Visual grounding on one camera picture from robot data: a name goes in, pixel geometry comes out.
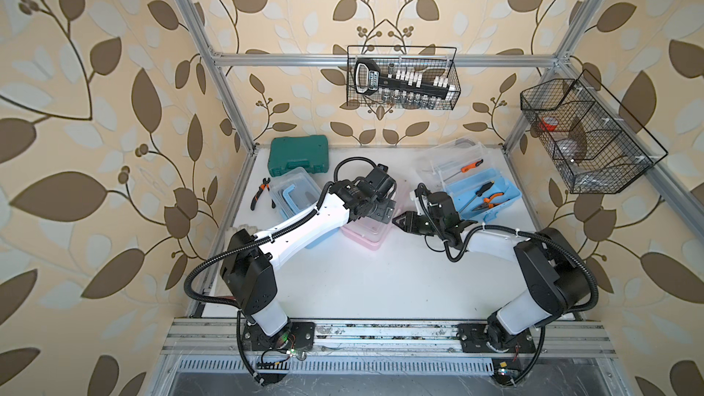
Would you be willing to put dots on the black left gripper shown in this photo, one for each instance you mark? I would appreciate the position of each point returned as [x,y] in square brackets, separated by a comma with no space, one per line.
[385,210]

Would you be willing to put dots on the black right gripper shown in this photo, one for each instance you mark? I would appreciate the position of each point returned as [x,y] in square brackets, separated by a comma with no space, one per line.
[410,221]

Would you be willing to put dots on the pink toolbox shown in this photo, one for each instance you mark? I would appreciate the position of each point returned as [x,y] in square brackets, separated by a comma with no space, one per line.
[370,233]

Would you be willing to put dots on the light blue toolbox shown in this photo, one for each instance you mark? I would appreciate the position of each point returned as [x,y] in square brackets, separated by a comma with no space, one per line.
[436,164]

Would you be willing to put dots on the blue clear-lid toolbox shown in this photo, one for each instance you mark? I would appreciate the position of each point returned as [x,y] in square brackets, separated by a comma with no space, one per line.
[293,192]

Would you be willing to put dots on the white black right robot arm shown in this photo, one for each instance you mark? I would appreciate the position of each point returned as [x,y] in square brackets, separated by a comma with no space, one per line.
[557,281]

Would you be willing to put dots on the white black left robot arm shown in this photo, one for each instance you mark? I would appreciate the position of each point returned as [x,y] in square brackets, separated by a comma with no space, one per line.
[250,262]

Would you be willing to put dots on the orange black needle-nose pliers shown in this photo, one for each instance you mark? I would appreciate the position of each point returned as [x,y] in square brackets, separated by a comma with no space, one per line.
[488,202]

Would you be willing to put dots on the black yellow long screwdriver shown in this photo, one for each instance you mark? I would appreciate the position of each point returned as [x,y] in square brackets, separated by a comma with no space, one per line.
[479,193]

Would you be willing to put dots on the green plastic tool case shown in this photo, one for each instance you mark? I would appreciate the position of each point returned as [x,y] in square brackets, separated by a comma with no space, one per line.
[289,153]

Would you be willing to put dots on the orange black cutting pliers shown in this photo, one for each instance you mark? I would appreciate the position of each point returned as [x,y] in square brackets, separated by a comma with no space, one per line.
[264,186]

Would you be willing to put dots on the black socket wrench set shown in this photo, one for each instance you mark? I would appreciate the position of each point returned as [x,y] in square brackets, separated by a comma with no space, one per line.
[370,77]

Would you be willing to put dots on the red tape roll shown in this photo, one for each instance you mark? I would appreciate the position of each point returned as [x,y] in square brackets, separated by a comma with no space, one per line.
[548,124]

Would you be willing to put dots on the orange handled flat screwdriver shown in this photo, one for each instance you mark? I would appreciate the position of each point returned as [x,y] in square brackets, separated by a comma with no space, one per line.
[466,168]

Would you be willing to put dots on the black wire basket centre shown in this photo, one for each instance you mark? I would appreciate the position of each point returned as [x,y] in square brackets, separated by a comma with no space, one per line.
[430,60]

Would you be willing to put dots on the black wire basket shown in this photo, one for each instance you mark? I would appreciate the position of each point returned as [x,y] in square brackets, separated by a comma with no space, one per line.
[430,60]
[602,144]

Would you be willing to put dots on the black wire basket right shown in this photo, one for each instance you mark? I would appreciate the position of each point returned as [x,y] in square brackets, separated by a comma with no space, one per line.
[602,144]

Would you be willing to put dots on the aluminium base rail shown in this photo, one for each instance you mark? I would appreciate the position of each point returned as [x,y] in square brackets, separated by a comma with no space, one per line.
[374,347]

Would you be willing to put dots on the aluminium frame post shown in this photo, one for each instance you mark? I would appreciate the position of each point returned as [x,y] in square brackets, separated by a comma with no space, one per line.
[198,35]

